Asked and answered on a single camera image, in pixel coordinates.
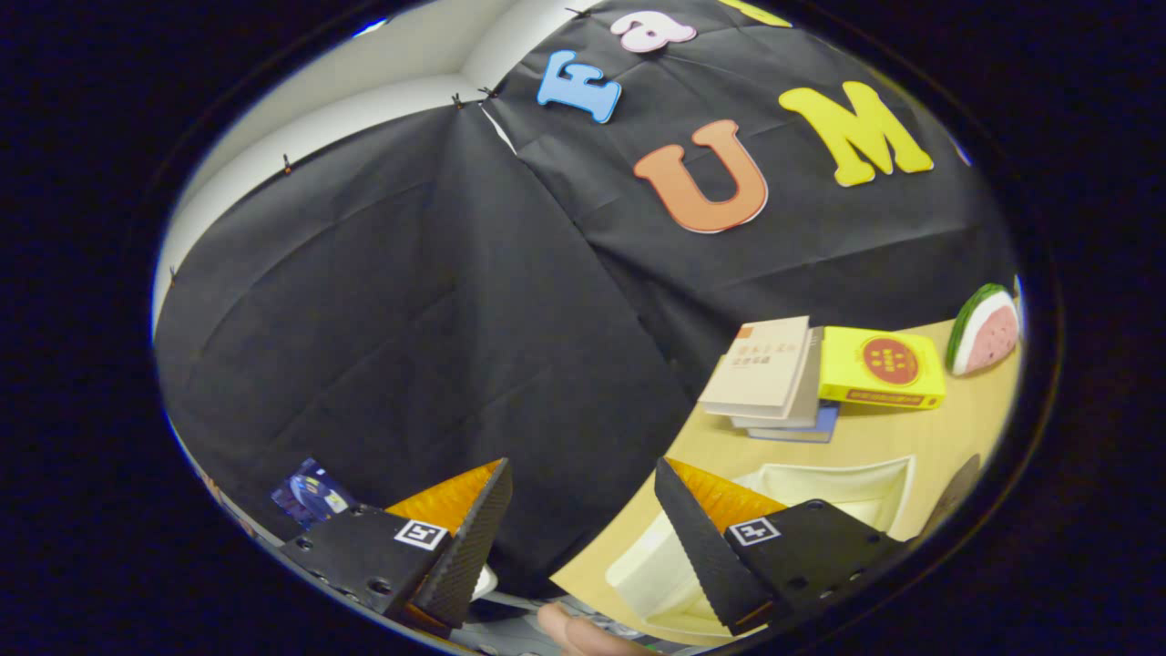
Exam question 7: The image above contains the yellow book with red circle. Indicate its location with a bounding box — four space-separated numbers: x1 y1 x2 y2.
818 326 946 411

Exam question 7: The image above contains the beige book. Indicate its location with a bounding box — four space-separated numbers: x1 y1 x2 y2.
698 316 812 420

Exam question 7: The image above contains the blue printed packet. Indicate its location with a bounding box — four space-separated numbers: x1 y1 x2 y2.
271 457 359 531

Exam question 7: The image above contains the watermelon slice plush toy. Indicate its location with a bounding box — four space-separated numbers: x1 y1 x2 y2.
945 283 1021 376

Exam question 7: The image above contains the black backdrop cloth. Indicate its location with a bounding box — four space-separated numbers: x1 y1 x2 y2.
155 0 1019 598

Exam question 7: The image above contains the cream fabric storage box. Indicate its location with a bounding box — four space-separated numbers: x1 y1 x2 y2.
606 456 916 641

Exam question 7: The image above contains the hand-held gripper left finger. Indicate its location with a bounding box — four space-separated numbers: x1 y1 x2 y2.
278 458 513 639

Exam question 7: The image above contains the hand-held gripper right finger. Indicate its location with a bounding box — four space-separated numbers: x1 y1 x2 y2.
654 457 910 637

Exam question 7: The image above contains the blue book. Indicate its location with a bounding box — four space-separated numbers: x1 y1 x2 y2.
747 401 840 445

